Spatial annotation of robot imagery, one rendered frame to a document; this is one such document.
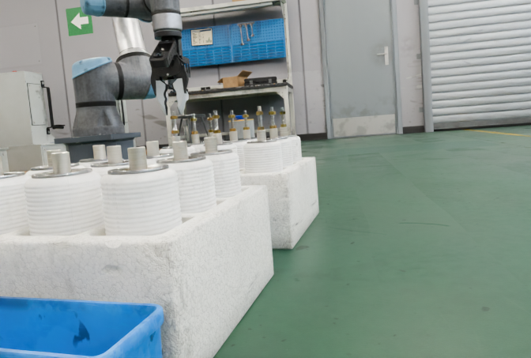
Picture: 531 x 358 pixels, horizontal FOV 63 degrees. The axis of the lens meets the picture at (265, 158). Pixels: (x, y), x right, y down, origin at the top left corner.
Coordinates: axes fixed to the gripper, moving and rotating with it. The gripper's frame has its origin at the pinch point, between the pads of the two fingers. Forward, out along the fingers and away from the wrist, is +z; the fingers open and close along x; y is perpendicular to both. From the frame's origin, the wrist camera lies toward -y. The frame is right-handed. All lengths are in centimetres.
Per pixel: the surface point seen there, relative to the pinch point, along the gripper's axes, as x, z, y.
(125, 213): -16, 15, -62
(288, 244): -29.3, 33.8, -11.2
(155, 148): -8.3, 8.3, -33.1
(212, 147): -19.7, 8.8, -34.9
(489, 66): -245, -42, 489
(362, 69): -88, -55, 497
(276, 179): -27.6, 18.5, -11.0
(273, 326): -30, 35, -49
